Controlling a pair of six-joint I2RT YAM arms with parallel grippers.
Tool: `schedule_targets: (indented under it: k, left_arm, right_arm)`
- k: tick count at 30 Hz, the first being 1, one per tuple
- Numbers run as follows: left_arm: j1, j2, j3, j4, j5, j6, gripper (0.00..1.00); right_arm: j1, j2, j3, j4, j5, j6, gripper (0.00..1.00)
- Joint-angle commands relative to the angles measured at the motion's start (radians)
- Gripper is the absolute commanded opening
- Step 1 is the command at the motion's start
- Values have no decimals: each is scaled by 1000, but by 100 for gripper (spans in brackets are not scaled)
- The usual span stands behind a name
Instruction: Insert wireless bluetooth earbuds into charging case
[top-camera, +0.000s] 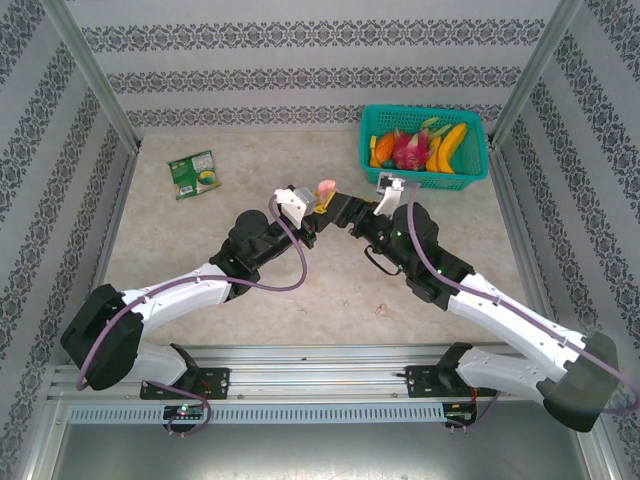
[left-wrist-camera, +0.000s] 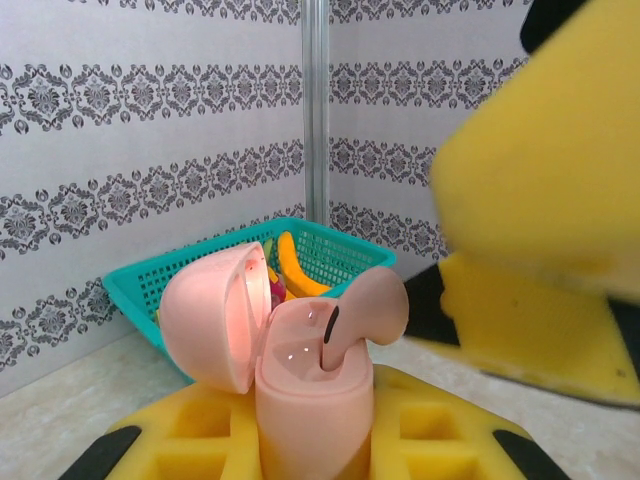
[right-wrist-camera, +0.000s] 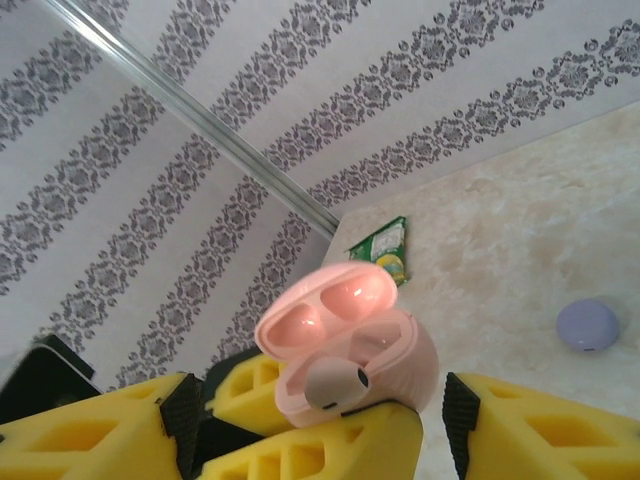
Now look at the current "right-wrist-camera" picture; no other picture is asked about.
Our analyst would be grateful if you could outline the purple earbud charging case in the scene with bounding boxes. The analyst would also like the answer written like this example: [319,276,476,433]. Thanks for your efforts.
[555,298,621,353]

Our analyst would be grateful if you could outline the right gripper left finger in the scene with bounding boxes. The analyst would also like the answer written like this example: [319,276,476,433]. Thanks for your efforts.
[0,372,205,480]

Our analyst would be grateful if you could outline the green snack packet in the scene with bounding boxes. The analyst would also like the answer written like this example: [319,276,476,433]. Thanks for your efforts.
[348,215,409,286]

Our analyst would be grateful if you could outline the pink earbud charging case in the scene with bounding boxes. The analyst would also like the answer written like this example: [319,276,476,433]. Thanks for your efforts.
[253,260,441,430]

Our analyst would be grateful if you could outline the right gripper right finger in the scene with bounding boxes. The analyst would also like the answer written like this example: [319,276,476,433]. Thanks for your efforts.
[442,372,640,480]

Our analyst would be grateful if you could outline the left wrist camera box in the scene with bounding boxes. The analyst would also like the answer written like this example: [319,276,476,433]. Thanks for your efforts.
[0,333,97,404]

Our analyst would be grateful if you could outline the pink wireless earbud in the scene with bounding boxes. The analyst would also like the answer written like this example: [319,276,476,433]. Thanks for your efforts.
[304,357,371,414]

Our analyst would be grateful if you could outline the aluminium frame post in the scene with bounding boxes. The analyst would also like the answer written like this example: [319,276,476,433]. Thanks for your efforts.
[42,0,344,236]

